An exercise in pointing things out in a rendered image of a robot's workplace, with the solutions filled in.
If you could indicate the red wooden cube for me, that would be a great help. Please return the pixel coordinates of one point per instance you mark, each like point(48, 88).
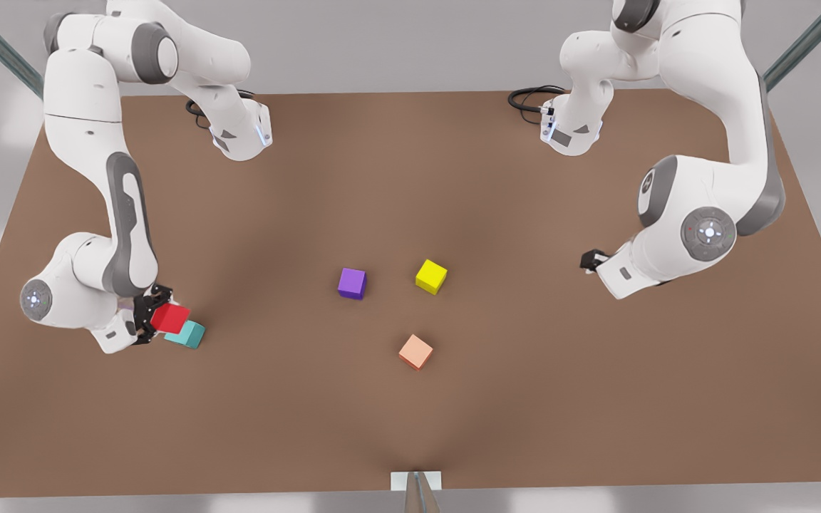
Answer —
point(170, 318)

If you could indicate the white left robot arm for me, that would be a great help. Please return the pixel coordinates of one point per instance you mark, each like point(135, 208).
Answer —
point(710, 178)

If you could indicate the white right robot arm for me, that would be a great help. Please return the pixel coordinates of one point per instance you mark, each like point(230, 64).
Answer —
point(83, 114)

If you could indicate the teal wooden cube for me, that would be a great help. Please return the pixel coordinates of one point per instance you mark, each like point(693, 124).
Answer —
point(188, 335)

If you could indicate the yellow wooden cube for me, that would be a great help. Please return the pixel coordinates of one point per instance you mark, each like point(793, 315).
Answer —
point(430, 276)

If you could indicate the peach wooden cube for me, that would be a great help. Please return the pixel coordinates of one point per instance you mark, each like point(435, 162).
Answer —
point(415, 352)

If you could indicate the purple wooden cube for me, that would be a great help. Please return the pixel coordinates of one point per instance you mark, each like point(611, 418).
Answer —
point(352, 283)

